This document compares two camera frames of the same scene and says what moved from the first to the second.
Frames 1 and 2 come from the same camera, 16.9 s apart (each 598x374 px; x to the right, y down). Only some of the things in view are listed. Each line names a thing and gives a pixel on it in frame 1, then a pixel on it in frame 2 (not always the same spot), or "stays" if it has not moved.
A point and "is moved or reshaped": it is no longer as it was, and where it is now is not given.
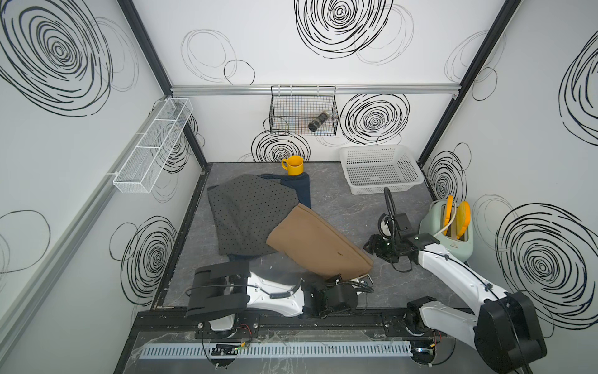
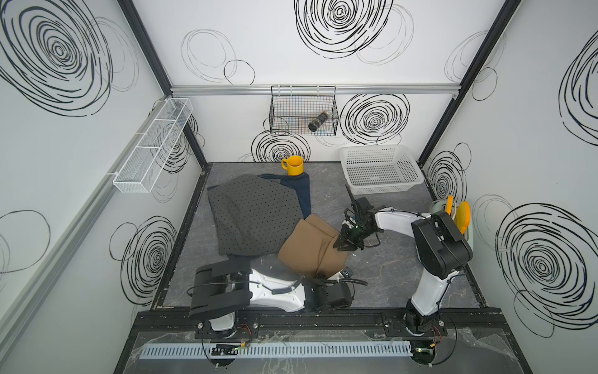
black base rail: [173, 323] stays
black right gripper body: [384, 248] → [353, 237]
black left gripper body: [323, 315] stays
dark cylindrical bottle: [314, 124] stays
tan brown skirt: [312, 240] is moved or reshaped
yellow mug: [295, 165] stays
